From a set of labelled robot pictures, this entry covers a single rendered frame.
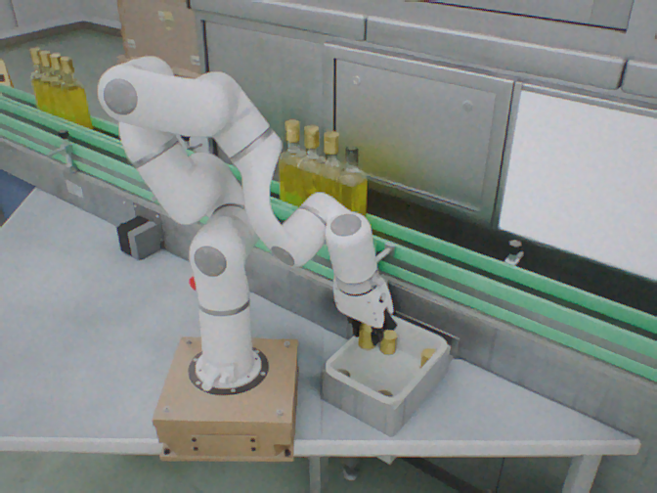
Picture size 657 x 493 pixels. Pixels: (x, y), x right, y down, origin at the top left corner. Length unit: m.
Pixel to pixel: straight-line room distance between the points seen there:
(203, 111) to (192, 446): 0.61
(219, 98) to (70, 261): 1.01
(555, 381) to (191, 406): 0.71
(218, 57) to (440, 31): 0.71
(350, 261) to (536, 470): 1.03
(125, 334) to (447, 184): 0.82
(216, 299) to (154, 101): 0.36
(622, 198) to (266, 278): 0.80
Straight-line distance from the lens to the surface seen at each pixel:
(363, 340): 1.22
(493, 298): 1.34
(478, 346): 1.39
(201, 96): 0.94
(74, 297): 1.71
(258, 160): 1.01
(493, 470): 1.96
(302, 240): 1.01
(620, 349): 1.30
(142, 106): 0.97
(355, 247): 1.00
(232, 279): 1.10
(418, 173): 1.49
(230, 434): 1.19
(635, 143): 1.29
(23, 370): 1.54
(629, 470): 1.75
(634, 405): 1.34
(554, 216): 1.39
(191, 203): 1.06
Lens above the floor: 1.71
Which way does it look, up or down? 32 degrees down
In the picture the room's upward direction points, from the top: straight up
